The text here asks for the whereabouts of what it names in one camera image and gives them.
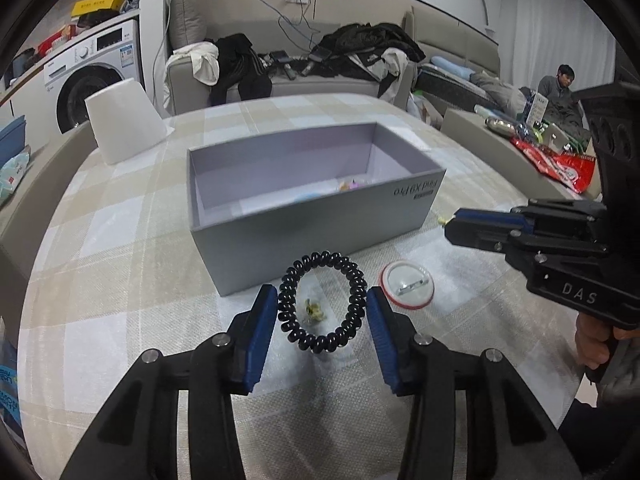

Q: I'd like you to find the wet wipes pack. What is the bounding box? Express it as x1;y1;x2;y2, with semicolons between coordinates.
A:
0;145;32;206

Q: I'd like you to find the black spiral hair tie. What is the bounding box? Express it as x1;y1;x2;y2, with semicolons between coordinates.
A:
277;251;368;356

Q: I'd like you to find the yellow box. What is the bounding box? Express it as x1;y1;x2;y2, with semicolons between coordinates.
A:
71;0;126;17

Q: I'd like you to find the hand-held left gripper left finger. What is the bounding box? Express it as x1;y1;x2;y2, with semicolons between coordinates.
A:
60;284;279;480

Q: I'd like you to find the red box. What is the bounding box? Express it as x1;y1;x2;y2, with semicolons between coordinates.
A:
37;27;76;56

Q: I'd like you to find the round white pin badge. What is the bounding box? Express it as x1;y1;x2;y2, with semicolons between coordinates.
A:
379;260;435;310

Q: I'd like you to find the black jacket pile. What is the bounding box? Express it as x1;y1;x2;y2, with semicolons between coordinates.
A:
317;22;426;81

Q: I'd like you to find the black striped jacket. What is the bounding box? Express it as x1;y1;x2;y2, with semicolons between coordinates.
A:
209;33;274;107

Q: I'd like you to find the white curtain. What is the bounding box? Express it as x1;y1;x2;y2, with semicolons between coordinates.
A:
520;0;617;96

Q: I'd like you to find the beige sofa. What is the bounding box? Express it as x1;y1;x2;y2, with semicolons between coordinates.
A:
165;0;501;117

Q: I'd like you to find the blue plastic basin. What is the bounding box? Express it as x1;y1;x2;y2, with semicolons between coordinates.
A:
0;115;27;161

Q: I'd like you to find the small yellow charm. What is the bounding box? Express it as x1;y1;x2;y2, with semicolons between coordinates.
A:
304;297;327;326

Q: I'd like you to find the blue packet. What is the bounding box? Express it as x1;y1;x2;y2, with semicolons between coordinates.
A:
0;340;22;442

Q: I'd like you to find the white washing machine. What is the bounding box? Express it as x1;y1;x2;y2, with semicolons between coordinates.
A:
42;18;146;136

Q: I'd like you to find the white and black jacket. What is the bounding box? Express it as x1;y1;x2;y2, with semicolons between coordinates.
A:
345;47;416;102

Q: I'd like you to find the red plastic bag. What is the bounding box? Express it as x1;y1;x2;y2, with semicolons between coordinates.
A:
512;137;599;195

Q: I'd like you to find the white garment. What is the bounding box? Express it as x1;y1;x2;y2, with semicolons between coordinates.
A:
166;40;221;87

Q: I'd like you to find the grey cardboard box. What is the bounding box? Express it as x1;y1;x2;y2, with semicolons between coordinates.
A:
187;121;447;299

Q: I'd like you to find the beige bench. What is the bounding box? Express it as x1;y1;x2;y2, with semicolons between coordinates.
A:
0;125;97;311

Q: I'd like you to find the person's right hand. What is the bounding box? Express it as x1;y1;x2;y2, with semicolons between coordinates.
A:
574;312;614;384

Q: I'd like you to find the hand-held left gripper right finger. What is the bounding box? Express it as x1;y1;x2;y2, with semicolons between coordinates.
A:
366;286;576;480

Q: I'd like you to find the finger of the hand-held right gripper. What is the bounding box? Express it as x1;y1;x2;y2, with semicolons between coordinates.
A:
452;199;539;235
444;220;539;257

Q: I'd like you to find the silver case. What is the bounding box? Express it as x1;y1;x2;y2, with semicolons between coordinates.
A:
484;116;516;136

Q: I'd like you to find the white sign card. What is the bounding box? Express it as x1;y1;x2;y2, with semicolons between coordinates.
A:
525;91;550;126

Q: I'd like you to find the blue pillow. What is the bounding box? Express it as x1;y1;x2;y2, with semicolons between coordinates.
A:
430;55;474;79

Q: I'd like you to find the beige side table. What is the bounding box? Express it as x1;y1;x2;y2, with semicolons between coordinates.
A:
440;107;601;202

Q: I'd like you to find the checked tablecloth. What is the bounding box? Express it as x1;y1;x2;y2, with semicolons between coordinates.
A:
17;92;601;480

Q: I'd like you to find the grey pillow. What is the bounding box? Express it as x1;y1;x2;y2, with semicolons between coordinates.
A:
169;0;208;51

